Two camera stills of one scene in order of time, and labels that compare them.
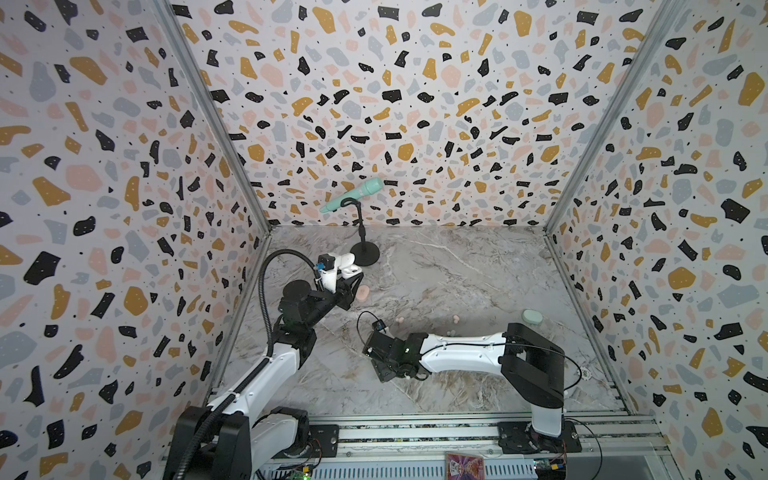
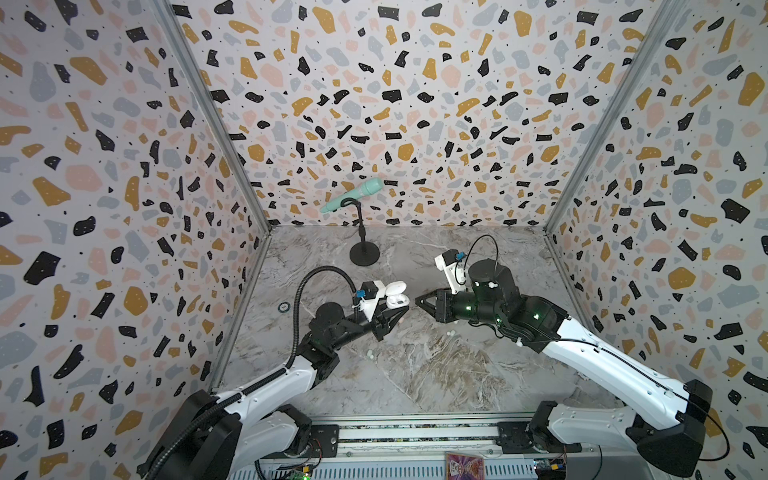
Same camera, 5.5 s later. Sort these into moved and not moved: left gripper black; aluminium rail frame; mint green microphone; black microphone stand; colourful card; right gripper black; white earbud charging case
Moved: white earbud charging case; right gripper black; left gripper black
Not moved: aluminium rail frame; mint green microphone; colourful card; black microphone stand
